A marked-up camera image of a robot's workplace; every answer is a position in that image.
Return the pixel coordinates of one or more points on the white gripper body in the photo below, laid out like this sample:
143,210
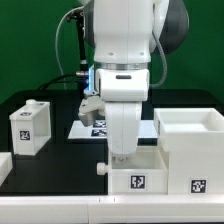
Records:
123,125

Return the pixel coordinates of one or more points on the white drawer tray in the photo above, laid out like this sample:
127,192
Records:
144,173

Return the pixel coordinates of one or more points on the white left rail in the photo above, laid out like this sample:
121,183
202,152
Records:
5,165

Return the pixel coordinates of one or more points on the small white drawer with knob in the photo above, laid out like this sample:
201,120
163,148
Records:
30,127

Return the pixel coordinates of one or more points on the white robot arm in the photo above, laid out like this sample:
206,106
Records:
125,34

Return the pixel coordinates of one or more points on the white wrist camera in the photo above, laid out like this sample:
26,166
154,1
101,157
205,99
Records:
89,109

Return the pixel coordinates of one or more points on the white marker sheet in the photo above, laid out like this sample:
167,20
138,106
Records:
98,131

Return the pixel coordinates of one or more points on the large white drawer housing box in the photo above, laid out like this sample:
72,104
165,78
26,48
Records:
192,143

